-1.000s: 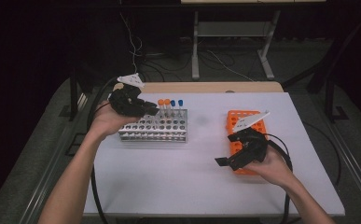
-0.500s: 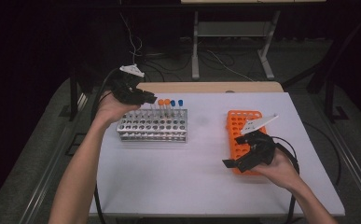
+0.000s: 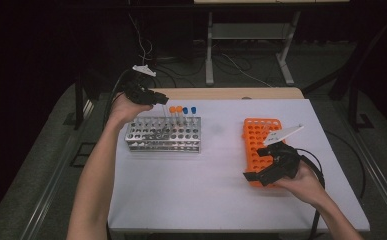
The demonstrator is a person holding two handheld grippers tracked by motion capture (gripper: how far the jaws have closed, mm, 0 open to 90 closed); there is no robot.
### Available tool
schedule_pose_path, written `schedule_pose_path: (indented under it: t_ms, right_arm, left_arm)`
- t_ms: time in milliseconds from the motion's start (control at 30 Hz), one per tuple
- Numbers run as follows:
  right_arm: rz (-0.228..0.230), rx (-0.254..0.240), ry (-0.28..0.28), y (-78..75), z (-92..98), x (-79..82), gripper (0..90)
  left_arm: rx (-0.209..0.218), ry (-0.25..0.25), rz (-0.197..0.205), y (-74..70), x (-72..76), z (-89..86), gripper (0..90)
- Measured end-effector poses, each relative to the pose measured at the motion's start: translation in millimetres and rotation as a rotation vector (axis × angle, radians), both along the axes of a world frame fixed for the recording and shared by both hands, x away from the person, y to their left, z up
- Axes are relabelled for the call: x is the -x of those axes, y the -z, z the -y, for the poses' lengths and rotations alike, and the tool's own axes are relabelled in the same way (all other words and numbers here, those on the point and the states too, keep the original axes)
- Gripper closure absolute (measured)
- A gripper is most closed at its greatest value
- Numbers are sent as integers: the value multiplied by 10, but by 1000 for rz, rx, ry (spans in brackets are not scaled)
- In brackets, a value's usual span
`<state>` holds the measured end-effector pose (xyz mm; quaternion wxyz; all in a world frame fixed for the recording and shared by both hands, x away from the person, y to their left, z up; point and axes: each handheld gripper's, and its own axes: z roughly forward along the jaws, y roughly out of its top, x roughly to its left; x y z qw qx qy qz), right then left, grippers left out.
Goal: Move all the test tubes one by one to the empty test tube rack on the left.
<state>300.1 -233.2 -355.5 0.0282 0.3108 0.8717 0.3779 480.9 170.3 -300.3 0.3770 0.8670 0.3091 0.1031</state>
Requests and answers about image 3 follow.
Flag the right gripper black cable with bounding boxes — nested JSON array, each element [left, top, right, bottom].
[[295, 147, 326, 240]]

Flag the hanging white cable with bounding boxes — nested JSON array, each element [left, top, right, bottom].
[[127, 9, 154, 68]]

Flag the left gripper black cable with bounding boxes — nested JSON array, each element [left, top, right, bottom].
[[102, 68, 134, 128]]

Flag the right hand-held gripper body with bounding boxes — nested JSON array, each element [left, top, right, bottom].
[[262, 124, 305, 187]]

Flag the black floor outlet frame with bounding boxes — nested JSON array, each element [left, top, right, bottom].
[[69, 142, 98, 168]]

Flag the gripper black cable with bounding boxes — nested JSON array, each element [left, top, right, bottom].
[[295, 147, 326, 240], [102, 68, 134, 128]]

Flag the bundle of black cables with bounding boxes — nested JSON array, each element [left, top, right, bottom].
[[154, 54, 209, 88]]

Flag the person's left hand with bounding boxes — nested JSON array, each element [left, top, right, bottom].
[[109, 93, 154, 129]]

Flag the white floor cable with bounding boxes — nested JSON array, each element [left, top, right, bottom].
[[220, 52, 273, 88]]

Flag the wooden table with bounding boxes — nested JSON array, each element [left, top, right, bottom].
[[147, 87, 305, 101]]

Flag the black metal stand with braces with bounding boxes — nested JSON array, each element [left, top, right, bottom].
[[300, 9, 387, 132]]

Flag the grey metal table frame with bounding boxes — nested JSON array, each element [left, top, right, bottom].
[[194, 0, 350, 87]]

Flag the thin black cable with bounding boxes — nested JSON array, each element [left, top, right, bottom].
[[324, 130, 368, 201]]

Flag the person's right hand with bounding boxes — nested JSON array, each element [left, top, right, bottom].
[[275, 163, 329, 205]]

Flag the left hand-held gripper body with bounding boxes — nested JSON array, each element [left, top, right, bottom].
[[124, 64, 157, 105]]

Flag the orange plastic test tube rack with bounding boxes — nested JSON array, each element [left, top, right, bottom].
[[242, 117, 294, 189]]

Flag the silver metal test tube rack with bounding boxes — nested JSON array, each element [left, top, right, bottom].
[[124, 115, 202, 154]]

